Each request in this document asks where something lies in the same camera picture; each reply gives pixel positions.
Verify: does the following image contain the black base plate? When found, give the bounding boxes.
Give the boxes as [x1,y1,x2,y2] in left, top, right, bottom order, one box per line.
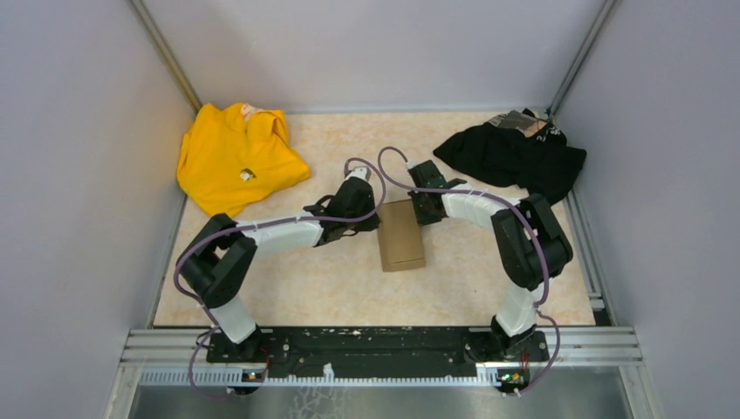
[206,326,550,379]

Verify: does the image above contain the purple cable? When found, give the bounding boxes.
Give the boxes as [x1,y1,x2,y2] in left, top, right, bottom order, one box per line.
[173,157,387,402]
[376,145,563,396]

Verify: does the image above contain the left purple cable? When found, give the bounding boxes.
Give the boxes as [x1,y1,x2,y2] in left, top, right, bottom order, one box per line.
[173,157,387,402]

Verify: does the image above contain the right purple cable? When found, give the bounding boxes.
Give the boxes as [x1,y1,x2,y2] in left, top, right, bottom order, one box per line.
[376,145,563,396]

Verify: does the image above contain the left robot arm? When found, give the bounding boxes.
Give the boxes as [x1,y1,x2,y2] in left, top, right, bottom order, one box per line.
[175,175,380,361]

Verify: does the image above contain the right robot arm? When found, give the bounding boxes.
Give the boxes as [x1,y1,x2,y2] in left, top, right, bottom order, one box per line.
[408,161,573,360]

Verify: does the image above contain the aluminium frame rail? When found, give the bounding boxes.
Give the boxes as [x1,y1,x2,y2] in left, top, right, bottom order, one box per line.
[120,326,644,389]

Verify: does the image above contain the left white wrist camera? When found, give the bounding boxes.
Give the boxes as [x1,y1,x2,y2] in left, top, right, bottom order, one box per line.
[345,166,372,182]

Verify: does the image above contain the yellow shirt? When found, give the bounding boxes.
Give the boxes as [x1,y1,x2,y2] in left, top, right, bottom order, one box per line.
[176,102,311,217]

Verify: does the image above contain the black shirt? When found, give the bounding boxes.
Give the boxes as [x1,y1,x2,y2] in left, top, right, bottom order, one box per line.
[433,121,587,205]

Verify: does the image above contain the brown cardboard box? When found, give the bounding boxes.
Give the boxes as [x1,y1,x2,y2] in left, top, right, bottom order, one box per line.
[377,199,426,272]

